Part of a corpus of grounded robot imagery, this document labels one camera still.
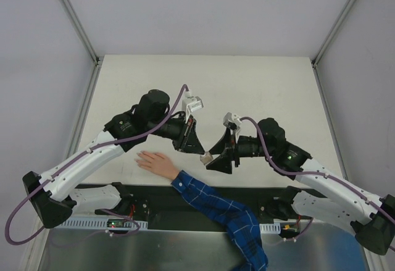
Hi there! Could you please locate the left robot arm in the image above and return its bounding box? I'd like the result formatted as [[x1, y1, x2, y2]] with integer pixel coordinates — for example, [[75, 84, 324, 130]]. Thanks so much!
[[22, 90, 204, 228]]

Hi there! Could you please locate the blue plaid sleeve forearm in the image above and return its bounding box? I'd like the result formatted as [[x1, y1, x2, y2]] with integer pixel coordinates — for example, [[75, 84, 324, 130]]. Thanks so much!
[[172, 170, 268, 270]]

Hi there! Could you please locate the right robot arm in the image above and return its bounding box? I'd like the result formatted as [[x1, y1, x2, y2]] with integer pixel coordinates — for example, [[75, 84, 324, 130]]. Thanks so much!
[[201, 113, 394, 256]]

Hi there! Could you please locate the person's hand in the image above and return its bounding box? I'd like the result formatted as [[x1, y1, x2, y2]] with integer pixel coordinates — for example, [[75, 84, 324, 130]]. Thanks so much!
[[135, 151, 180, 181]]

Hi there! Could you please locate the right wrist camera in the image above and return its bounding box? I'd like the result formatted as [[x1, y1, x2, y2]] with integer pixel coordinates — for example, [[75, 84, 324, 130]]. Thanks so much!
[[223, 112, 242, 130]]

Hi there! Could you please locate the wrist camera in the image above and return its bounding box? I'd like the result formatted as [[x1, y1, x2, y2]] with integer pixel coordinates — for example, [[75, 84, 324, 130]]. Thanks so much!
[[181, 96, 204, 119], [223, 112, 242, 130]]

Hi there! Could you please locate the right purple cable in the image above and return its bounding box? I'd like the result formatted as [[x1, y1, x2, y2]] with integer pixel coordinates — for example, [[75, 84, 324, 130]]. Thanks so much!
[[240, 116, 395, 219]]

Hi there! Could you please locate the purple cable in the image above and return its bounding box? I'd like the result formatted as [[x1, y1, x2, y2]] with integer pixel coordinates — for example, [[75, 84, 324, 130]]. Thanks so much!
[[240, 116, 395, 219], [5, 84, 191, 246]]

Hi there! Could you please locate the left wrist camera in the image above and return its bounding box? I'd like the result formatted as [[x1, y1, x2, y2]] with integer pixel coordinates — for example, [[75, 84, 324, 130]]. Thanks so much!
[[181, 96, 204, 119]]

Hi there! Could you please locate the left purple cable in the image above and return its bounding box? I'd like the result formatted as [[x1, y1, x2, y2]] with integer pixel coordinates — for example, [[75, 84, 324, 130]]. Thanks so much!
[[5, 84, 191, 246]]

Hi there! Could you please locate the white cable duct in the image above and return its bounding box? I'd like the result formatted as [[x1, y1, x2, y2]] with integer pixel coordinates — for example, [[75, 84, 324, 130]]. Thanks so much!
[[56, 217, 148, 231]]

